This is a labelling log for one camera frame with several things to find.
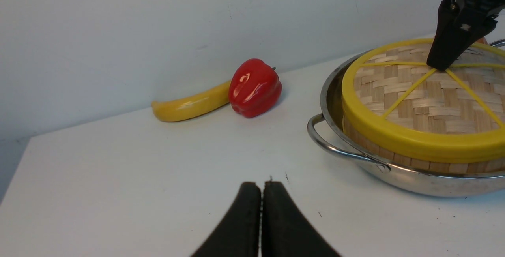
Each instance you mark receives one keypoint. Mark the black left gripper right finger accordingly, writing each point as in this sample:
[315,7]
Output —
[285,230]

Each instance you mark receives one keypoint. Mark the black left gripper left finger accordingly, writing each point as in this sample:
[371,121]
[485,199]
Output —
[237,234]

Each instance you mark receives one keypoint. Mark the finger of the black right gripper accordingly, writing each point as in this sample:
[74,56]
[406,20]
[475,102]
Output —
[460,23]

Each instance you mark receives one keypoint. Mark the woven bamboo steamer lid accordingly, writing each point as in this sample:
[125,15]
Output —
[392,97]

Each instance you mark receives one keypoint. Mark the bamboo steamer basket yellow rim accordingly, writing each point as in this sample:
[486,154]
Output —
[486,167]

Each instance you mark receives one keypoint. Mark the stainless steel pot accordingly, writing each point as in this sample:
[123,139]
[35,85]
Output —
[326,130]

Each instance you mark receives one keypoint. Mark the yellow banana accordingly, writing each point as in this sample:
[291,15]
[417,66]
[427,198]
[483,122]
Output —
[192,106]

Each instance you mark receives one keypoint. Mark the red bell pepper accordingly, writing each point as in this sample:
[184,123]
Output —
[254,89]

